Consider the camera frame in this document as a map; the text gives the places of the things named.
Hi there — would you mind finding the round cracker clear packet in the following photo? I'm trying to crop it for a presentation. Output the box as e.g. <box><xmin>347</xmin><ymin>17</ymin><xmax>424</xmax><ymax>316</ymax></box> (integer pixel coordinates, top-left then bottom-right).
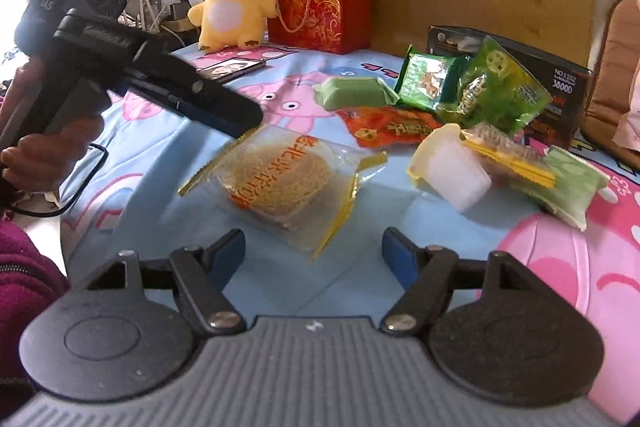
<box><xmin>177</xmin><ymin>124</ymin><xmax>387</xmax><ymax>260</ymax></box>

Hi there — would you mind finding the light green snack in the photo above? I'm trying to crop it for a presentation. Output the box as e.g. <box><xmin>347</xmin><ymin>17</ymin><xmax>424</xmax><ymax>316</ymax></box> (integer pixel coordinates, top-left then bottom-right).
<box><xmin>314</xmin><ymin>76</ymin><xmax>399</xmax><ymax>112</ymax></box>

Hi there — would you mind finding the white jelly cup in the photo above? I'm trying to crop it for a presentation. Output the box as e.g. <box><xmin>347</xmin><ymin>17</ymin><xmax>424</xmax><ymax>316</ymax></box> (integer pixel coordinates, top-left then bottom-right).
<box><xmin>407</xmin><ymin>124</ymin><xmax>492</xmax><ymax>212</ymax></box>

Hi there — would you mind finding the orange red snack packet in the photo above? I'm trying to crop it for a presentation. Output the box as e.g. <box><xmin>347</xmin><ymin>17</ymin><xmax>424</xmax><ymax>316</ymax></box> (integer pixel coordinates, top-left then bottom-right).
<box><xmin>335</xmin><ymin>106</ymin><xmax>442</xmax><ymax>148</ymax></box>

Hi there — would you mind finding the dark green cracker packet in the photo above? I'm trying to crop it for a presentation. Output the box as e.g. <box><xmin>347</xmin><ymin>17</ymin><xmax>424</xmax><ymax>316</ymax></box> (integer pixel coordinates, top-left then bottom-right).
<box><xmin>394</xmin><ymin>46</ymin><xmax>471</xmax><ymax>112</ymax></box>

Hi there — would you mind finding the bright green candy bag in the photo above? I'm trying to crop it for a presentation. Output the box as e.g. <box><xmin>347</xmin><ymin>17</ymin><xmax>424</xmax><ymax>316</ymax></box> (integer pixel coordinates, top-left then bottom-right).
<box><xmin>436</xmin><ymin>37</ymin><xmax>552</xmax><ymax>136</ymax></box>

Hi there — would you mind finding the black sheep print box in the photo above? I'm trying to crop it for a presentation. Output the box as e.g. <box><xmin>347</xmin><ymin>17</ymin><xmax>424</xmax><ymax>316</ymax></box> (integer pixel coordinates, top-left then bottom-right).
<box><xmin>427</xmin><ymin>26</ymin><xmax>592</xmax><ymax>148</ymax></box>

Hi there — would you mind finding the magenta sleeve forearm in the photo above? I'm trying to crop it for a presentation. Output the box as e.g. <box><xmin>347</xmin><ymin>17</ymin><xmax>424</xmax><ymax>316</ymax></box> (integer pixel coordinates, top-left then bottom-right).
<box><xmin>0</xmin><ymin>221</ymin><xmax>71</xmax><ymax>417</ymax></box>

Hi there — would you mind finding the person's left hand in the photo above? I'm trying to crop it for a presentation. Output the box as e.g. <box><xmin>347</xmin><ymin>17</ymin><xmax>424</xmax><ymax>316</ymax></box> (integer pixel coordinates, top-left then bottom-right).
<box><xmin>1</xmin><ymin>58</ymin><xmax>104</xmax><ymax>193</ymax></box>

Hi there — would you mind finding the black smartphone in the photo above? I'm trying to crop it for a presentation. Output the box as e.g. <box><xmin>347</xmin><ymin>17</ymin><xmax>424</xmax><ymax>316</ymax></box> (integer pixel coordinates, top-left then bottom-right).
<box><xmin>198</xmin><ymin>57</ymin><xmax>267</xmax><ymax>84</ymax></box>

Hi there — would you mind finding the yellow plush duck toy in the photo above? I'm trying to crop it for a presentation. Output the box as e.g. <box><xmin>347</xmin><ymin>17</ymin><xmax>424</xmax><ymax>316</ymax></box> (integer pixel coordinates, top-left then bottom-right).
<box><xmin>188</xmin><ymin>0</ymin><xmax>278</xmax><ymax>52</ymax></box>

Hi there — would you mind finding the cartoon pig bed sheet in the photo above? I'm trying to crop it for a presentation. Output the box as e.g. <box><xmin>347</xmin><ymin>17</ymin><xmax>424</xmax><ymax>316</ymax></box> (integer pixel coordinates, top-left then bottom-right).
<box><xmin>60</xmin><ymin>42</ymin><xmax>640</xmax><ymax>425</ymax></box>

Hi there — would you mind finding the red gift bag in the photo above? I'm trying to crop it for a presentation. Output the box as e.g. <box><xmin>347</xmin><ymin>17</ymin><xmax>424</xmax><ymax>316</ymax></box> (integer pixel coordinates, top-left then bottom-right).
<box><xmin>267</xmin><ymin>0</ymin><xmax>372</xmax><ymax>54</ymax></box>

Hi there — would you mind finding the brown seat cushion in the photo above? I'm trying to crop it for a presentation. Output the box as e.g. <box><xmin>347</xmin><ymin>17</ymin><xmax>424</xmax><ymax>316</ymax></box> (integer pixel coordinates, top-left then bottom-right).
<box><xmin>580</xmin><ymin>0</ymin><xmax>639</xmax><ymax>171</ymax></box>

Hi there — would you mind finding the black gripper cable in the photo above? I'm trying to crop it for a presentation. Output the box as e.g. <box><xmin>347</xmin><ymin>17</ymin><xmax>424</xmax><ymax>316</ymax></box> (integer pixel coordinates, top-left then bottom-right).
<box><xmin>0</xmin><ymin>142</ymin><xmax>111</xmax><ymax>219</ymax></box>

